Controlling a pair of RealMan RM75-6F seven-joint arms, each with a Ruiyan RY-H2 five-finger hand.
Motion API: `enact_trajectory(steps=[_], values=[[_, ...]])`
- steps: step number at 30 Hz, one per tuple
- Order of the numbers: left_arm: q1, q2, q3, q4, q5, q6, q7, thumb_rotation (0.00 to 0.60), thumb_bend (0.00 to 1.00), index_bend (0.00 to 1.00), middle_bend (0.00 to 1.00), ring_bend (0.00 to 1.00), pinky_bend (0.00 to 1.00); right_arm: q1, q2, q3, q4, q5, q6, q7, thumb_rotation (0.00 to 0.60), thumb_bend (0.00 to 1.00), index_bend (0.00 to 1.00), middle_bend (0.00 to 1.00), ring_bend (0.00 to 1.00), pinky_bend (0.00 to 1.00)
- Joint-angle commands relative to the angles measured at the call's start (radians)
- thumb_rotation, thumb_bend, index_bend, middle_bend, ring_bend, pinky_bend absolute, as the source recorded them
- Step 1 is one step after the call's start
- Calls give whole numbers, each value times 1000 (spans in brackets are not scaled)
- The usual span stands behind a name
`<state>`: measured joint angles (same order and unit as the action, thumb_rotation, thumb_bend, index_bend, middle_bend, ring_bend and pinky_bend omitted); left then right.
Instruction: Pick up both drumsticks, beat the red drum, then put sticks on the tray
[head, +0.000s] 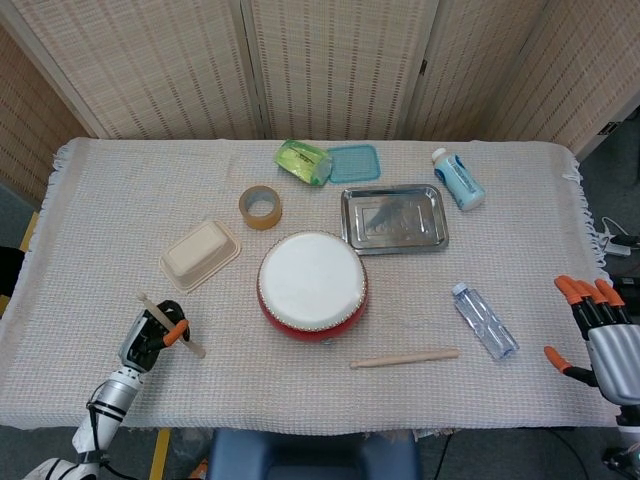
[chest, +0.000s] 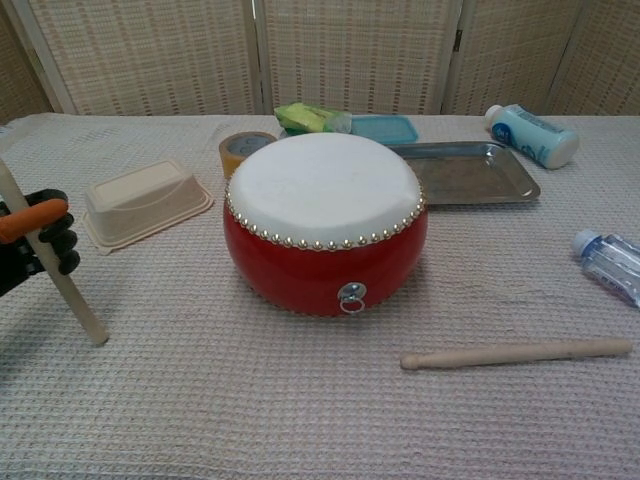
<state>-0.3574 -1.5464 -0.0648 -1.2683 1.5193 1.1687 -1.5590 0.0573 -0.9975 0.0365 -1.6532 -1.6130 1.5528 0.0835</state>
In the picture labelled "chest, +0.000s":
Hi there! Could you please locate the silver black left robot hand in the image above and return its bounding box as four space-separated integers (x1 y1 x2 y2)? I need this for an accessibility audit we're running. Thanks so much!
0 188 81 299

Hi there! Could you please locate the wooden drumstick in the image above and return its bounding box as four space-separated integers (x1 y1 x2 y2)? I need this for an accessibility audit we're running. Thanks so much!
0 159 110 347
399 338 634 372

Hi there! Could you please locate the red drum with white skin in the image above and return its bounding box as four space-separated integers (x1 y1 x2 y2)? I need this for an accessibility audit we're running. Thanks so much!
222 132 429 319

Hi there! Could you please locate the stainless steel rectangular tray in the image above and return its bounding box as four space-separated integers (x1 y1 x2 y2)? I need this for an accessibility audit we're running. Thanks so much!
387 140 542 207

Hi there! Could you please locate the beige plastic food container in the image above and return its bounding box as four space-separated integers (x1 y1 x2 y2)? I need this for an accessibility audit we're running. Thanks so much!
81 157 215 256

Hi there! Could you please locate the brown packing tape roll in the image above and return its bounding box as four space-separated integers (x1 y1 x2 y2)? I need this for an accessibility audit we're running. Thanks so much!
218 131 279 181

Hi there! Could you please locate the woven folding screen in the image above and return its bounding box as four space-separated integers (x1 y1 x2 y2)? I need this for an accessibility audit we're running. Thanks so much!
0 0 640 126

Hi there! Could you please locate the green clear snack bag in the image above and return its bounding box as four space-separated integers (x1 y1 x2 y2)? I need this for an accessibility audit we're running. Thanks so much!
273 102 354 137

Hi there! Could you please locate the beige waffle weave tablecloth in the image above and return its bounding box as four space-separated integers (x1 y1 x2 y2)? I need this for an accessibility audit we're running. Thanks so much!
0 112 640 480

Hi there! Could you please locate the blue plastic container lid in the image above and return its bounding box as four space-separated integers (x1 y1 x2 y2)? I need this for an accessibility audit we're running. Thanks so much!
349 114 420 147

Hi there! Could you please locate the white bottle with blue label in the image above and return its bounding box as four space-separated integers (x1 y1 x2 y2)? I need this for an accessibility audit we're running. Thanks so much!
483 104 581 170

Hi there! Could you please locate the clear plastic water bottle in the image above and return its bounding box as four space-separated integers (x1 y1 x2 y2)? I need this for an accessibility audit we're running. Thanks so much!
571 228 640 309

